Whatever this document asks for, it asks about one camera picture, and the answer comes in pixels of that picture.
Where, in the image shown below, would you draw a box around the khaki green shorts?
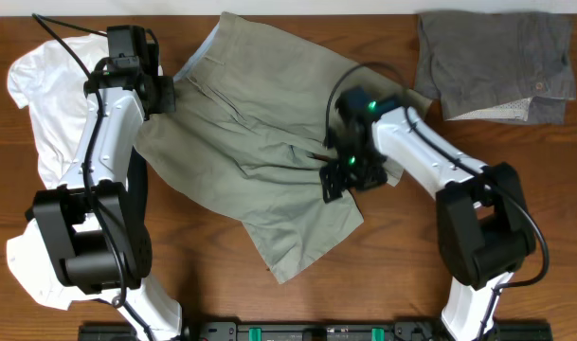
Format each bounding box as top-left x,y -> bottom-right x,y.
134,11 -> 434,285

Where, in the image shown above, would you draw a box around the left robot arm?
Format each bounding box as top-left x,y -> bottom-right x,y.
31,26 -> 182,340

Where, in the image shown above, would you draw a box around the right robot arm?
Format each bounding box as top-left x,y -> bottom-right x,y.
319,86 -> 536,340

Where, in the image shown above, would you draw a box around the white shirt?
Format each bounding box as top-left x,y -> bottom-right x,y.
6,40 -> 120,311

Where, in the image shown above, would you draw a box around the folded grey shorts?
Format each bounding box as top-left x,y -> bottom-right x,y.
414,10 -> 576,125

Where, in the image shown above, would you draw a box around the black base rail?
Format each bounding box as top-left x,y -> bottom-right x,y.
78,321 -> 553,341

